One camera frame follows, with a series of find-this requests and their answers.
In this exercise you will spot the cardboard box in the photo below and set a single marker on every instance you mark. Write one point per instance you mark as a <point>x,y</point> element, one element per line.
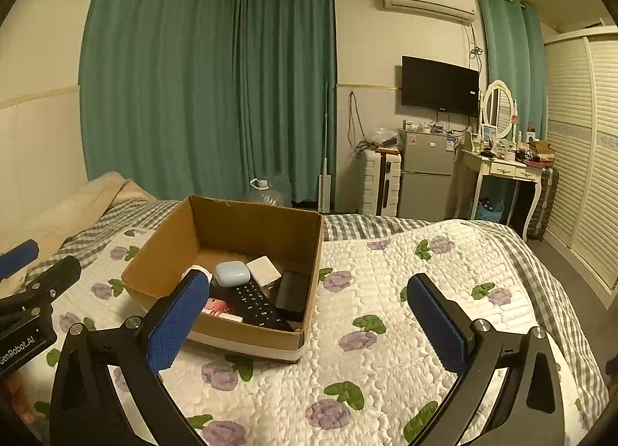
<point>251,229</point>

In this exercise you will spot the black power bank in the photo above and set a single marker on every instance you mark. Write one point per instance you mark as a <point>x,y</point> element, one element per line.
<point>292,294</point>

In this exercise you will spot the pink white packet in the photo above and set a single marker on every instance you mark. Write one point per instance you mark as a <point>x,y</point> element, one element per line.
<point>219,307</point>

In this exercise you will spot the wide green curtain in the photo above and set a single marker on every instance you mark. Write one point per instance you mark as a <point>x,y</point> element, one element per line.
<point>159,74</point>

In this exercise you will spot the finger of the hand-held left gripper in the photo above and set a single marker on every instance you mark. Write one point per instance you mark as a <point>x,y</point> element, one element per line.
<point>53,277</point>
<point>19,255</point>

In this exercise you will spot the dark suitcase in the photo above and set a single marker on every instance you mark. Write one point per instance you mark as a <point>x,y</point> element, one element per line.
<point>543,204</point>

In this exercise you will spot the clear large water bottle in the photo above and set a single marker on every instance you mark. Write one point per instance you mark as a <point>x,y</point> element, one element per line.
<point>268,194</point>

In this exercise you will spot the clear plastic bag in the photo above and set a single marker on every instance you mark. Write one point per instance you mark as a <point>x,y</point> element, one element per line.
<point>384,137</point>

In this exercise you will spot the green corner curtain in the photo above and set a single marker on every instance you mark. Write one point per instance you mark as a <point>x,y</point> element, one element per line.
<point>287,84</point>

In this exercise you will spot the small picture frame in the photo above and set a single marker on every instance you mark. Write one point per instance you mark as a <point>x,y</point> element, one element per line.
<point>488,133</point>

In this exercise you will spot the white charger plug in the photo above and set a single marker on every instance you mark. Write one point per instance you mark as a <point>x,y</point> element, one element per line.
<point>264,271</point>

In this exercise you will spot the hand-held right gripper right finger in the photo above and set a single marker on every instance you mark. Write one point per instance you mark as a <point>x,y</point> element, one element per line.
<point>439,330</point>

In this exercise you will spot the white louvred wardrobe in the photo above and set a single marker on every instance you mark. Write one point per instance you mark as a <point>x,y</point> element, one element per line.
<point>584,161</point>

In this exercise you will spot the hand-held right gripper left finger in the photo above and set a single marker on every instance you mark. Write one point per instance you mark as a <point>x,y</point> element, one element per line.
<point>178,325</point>

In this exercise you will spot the small rounded earbuds case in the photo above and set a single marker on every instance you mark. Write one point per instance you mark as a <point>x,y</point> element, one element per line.
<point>231,272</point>

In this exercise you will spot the person's left hand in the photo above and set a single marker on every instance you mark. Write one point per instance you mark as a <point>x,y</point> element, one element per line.
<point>17,397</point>

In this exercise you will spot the white floral quilt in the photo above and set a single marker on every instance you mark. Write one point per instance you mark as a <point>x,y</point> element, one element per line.
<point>376,291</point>

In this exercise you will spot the narrow green curtain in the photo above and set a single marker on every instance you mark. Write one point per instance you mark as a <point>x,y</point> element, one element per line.
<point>512,50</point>

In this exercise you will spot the white oval mirror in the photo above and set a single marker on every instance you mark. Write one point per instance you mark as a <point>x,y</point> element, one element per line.
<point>499,108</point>

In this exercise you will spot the black wall television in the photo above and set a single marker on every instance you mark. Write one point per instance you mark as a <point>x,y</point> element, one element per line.
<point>439,86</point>

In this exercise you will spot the brown box on dresser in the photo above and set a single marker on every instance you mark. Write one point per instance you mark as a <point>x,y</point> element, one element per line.
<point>541,149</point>

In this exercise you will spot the white dressing table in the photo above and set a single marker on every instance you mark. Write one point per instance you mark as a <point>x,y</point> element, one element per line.
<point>507,168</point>

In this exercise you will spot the silver small fridge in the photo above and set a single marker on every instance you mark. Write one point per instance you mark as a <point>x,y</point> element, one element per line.
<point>425,171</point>

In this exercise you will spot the white ribbed suitcase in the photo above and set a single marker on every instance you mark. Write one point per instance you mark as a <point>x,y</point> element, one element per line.
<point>374,180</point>

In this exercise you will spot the blue plastic basket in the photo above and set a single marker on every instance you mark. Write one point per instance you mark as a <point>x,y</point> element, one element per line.
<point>490,209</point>

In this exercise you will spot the black remote control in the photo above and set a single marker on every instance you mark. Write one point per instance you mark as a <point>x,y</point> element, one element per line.
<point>256,303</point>

